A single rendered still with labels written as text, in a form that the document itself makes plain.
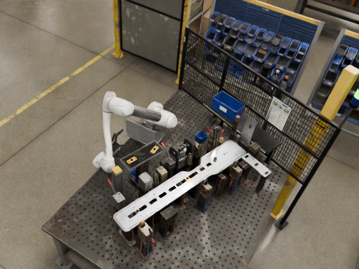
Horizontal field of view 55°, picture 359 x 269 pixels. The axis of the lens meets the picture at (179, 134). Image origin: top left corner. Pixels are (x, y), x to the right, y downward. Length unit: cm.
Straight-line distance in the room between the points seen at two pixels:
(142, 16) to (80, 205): 318
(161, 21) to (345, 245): 374
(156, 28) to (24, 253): 345
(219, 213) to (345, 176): 227
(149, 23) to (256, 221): 336
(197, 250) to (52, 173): 212
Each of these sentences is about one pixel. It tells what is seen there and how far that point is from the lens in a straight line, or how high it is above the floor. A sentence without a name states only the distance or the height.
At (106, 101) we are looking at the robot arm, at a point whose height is 137.
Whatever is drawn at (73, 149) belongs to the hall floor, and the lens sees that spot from 458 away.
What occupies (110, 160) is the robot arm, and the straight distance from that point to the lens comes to 315.
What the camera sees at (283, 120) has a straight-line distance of 335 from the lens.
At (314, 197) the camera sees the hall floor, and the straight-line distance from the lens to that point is 459.
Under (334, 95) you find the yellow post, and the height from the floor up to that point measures 176.
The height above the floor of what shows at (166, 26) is 87.
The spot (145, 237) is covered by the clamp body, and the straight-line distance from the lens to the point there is 265.
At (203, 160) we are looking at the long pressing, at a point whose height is 100.
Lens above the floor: 339
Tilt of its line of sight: 46 degrees down
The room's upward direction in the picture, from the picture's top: 8 degrees clockwise
